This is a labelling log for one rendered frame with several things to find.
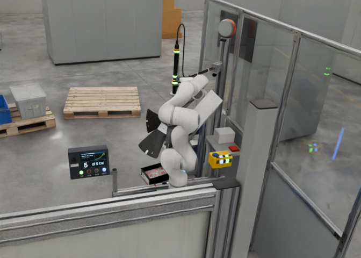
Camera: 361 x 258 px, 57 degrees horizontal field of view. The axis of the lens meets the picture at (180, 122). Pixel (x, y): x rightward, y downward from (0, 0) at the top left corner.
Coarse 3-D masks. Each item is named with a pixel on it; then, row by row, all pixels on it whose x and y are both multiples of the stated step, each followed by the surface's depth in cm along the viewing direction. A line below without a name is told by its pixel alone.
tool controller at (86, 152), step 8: (72, 152) 220; (80, 152) 222; (88, 152) 223; (96, 152) 225; (104, 152) 226; (72, 160) 220; (80, 160) 223; (88, 160) 224; (96, 160) 226; (104, 160) 228; (72, 168) 222; (80, 168) 224; (88, 168) 225; (96, 168) 227; (72, 176) 223; (80, 176) 225; (88, 176) 227
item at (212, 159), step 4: (212, 152) 265; (216, 152) 265; (220, 152) 266; (224, 152) 266; (228, 152) 267; (212, 156) 260; (228, 156) 261; (232, 156) 262; (208, 160) 267; (212, 160) 259; (216, 160) 258; (212, 164) 260; (216, 164) 260; (220, 164) 261; (224, 164) 262; (228, 164) 264
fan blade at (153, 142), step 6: (156, 132) 286; (162, 132) 285; (150, 138) 286; (156, 138) 285; (162, 138) 284; (144, 144) 287; (150, 144) 285; (156, 144) 284; (162, 144) 283; (144, 150) 285; (150, 150) 283; (156, 150) 282; (156, 156) 280
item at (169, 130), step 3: (168, 126) 275; (171, 126) 275; (174, 126) 275; (168, 129) 272; (171, 129) 271; (168, 132) 268; (171, 132) 267; (168, 135) 265; (189, 135) 259; (168, 138) 262; (165, 141) 261; (168, 141) 260
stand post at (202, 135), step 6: (204, 126) 301; (204, 132) 306; (198, 138) 315; (204, 138) 308; (198, 144) 316; (204, 144) 311; (198, 150) 318; (204, 150) 314; (198, 156) 319; (198, 162) 321; (198, 168) 322; (198, 174) 325
